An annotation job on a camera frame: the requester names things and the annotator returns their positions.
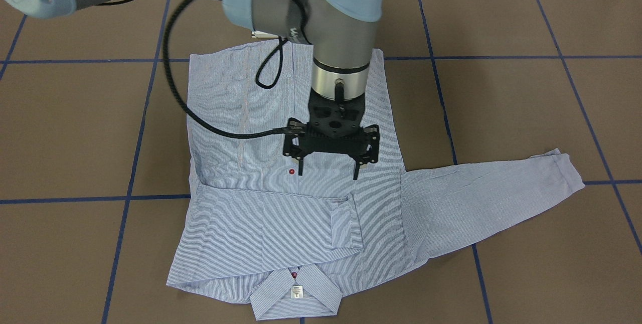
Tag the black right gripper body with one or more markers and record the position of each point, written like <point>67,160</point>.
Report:
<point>371,146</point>

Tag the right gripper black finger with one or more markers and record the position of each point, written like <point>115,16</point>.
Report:
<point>356,170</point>

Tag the light blue striped shirt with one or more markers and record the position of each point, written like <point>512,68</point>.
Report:
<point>258,233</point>

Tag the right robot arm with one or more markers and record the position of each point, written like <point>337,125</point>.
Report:
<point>342,35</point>

